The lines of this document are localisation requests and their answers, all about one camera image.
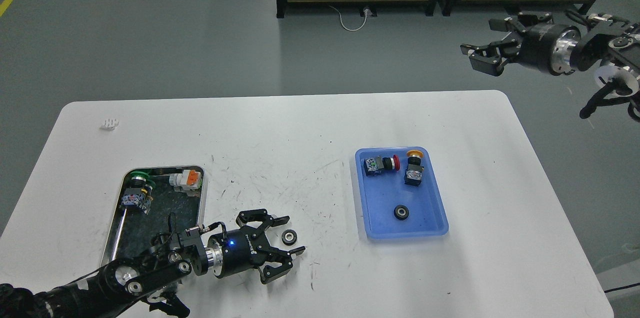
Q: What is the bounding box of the orange white connector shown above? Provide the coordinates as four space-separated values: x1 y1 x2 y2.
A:
168 169 202 193

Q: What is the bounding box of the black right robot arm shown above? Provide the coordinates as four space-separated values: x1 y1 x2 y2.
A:
460 9 640 122

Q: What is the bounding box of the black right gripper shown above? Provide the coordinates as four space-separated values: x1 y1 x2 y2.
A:
461 12 581 77

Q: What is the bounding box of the blue plastic tray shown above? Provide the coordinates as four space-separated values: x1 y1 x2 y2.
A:
354 146 450 239

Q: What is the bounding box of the yellow push button switch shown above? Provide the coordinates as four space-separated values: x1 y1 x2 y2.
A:
404 149 425 187

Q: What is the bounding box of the red push button switch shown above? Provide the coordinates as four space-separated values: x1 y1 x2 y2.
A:
362 154 401 177

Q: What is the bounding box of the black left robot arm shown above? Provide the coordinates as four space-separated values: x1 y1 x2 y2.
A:
0 208 306 318

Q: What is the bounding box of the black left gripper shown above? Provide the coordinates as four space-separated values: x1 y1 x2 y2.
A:
206 209 306 285

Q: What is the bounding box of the silver metal tray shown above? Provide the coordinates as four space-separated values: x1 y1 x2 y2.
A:
102 165 206 284

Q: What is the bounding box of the white cable on floor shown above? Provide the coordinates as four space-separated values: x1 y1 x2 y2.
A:
328 5 373 32

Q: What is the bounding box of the green push button switch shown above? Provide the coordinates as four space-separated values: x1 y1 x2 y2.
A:
119 170 156 214

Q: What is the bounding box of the black gear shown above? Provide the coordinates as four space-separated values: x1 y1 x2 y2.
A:
393 204 410 221
280 229 298 247

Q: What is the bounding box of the small white plastic part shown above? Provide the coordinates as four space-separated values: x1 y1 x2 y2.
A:
99 119 120 131

